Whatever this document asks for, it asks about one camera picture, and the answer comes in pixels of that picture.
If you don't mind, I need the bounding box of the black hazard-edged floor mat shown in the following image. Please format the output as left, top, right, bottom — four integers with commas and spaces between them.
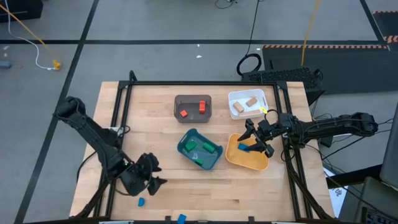
262, 44, 398, 91
371, 11, 398, 44

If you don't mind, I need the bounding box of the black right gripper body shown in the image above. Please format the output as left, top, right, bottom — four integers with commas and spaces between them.
245, 113, 295, 159

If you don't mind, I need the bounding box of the yellow floor cable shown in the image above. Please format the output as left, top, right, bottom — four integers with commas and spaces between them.
300, 0, 321, 67
0, 3, 60, 63

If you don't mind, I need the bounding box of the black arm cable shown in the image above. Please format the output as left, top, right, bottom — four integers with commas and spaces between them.
76, 149, 106, 184

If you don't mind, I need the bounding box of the teal plastic bin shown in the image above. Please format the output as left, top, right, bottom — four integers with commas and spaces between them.
177, 128, 224, 172

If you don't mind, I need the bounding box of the black power adapter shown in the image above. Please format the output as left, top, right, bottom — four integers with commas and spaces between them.
319, 136, 334, 149

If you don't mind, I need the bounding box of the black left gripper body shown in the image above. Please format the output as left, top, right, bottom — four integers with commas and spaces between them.
120, 152, 162, 197

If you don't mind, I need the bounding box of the brown plastic bin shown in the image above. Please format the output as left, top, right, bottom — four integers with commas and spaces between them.
173, 94, 213, 124

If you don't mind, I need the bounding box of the yellow plastic bin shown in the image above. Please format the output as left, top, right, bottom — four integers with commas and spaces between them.
225, 133, 270, 172

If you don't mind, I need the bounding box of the grey monitor back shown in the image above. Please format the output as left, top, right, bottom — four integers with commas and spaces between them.
379, 102, 398, 191

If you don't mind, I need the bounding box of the black cabinet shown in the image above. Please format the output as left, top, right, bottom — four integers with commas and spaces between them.
0, 0, 44, 22

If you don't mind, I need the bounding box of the white plastic bin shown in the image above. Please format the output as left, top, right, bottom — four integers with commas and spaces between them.
228, 88, 269, 121

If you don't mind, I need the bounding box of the white printed paper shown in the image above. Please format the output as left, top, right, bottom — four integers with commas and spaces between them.
323, 167, 348, 218

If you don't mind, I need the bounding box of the white floor cable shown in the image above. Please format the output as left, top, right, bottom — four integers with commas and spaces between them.
4, 0, 55, 71

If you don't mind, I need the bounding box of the black aluminium table frame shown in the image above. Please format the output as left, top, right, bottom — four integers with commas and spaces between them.
70, 70, 335, 224

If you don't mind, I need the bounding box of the black perforated computer case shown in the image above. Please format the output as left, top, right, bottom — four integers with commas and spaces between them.
241, 67, 326, 105

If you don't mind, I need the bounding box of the black floor cable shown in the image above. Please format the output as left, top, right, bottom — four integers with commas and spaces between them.
236, 0, 262, 78

